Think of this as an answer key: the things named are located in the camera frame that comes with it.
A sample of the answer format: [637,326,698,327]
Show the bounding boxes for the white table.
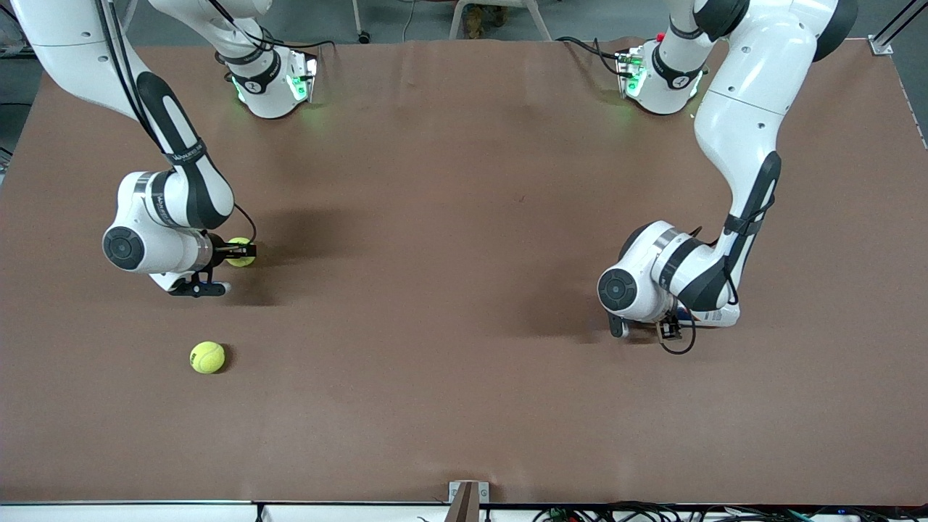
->
[0,500,452,522]

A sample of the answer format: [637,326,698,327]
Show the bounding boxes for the black base cable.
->
[555,35,626,77]
[265,38,338,54]

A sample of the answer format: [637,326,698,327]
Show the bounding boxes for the black right base cable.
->
[265,38,338,54]

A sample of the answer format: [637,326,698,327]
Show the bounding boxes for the small brown object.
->
[464,6,505,38]

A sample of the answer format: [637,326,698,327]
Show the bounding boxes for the brown table cover sheet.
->
[0,38,928,507]

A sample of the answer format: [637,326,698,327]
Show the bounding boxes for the black left base cable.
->
[555,35,626,77]

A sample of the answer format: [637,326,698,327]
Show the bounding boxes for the black cable bundle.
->
[533,500,928,522]

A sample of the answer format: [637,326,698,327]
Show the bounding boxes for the white stool legs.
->
[448,0,553,41]

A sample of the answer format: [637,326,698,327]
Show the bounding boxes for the silver aluminium frame profile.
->
[869,0,928,57]

